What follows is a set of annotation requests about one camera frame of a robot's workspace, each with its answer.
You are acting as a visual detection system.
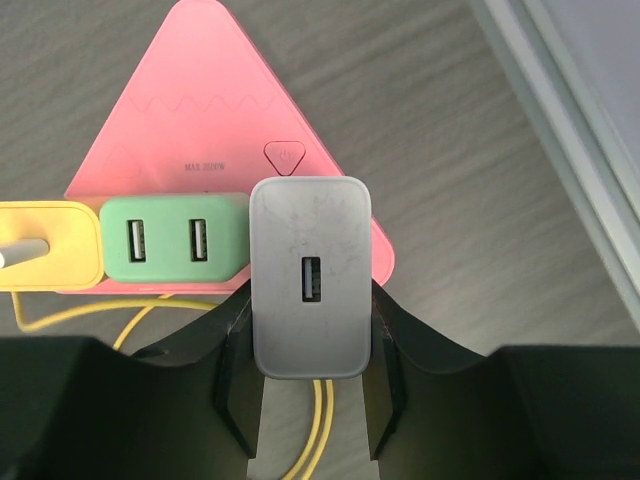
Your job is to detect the green charger plug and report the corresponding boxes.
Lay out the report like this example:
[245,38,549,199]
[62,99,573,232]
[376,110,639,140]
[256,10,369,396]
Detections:
[99,193,249,284]

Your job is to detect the white charger plug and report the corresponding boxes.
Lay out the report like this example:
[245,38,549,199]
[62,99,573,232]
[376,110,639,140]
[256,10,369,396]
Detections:
[249,176,372,380]

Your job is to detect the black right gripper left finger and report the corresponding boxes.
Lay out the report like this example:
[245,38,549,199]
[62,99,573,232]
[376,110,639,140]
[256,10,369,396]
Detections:
[1,285,264,479]

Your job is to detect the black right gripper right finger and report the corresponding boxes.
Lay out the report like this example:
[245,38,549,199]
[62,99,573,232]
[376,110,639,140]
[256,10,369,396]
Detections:
[362,286,639,479]

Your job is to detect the yellow charger plug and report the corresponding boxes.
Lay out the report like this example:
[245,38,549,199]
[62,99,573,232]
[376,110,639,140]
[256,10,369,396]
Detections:
[1,200,104,292]

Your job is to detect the pink triangular power strip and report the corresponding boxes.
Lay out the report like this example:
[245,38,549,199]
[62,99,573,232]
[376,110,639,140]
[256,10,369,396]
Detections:
[54,0,397,296]

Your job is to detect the aluminium frame post right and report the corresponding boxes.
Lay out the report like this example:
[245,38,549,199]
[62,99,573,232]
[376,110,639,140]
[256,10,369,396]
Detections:
[470,1,639,317]

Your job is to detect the yellow charging cable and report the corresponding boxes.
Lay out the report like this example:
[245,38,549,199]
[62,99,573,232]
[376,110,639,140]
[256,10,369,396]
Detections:
[0,237,337,480]

